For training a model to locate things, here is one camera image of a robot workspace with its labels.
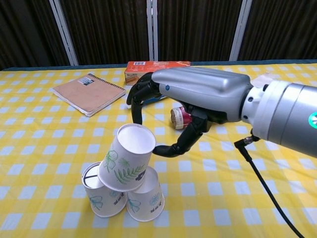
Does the blue white toothpaste tube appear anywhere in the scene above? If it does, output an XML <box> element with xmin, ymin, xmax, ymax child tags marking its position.
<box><xmin>142</xmin><ymin>95</ymin><xmax>167</xmax><ymax>106</ymax></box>

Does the orange cardboard box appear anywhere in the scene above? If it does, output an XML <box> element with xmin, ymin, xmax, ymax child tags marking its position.
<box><xmin>123</xmin><ymin>60</ymin><xmax>191</xmax><ymax>86</ymax></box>

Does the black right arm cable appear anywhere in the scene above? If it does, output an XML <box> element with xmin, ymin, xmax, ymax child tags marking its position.
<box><xmin>234</xmin><ymin>135</ymin><xmax>305</xmax><ymax>238</ymax></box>

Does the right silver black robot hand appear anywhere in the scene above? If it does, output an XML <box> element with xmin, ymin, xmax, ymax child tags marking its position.
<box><xmin>126</xmin><ymin>67</ymin><xmax>253</xmax><ymax>158</ymax></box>

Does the white screen frame post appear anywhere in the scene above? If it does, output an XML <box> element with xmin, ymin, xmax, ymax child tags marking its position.
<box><xmin>147</xmin><ymin>0</ymin><xmax>159</xmax><ymax>61</ymax></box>
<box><xmin>49</xmin><ymin>0</ymin><xmax>79</xmax><ymax>66</ymax></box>
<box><xmin>229</xmin><ymin>0</ymin><xmax>253</xmax><ymax>61</ymax></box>

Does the clear cup with lid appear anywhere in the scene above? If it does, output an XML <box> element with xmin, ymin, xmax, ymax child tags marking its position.
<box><xmin>81</xmin><ymin>161</ymin><xmax>128</xmax><ymax>218</ymax></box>

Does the brown spiral notebook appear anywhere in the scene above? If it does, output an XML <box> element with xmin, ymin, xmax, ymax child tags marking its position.
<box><xmin>52</xmin><ymin>73</ymin><xmax>127</xmax><ymax>117</ymax></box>

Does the paper cup with blue flower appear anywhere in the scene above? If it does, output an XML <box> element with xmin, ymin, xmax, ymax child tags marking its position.
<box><xmin>126</xmin><ymin>166</ymin><xmax>165</xmax><ymax>222</ymax></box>

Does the black pleated screen panel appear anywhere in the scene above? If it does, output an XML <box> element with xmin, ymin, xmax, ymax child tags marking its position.
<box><xmin>0</xmin><ymin>0</ymin><xmax>71</xmax><ymax>69</ymax></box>
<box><xmin>239</xmin><ymin>0</ymin><xmax>317</xmax><ymax>61</ymax></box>
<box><xmin>157</xmin><ymin>0</ymin><xmax>242</xmax><ymax>61</ymax></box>
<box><xmin>60</xmin><ymin>0</ymin><xmax>151</xmax><ymax>66</ymax></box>

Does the red Costa coffee bottle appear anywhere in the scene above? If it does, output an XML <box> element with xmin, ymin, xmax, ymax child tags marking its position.
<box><xmin>169</xmin><ymin>106</ymin><xmax>194</xmax><ymax>130</ymax></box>

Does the yellow white checkered tablecloth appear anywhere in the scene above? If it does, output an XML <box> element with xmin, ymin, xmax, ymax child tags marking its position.
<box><xmin>0</xmin><ymin>63</ymin><xmax>317</xmax><ymax>238</ymax></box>

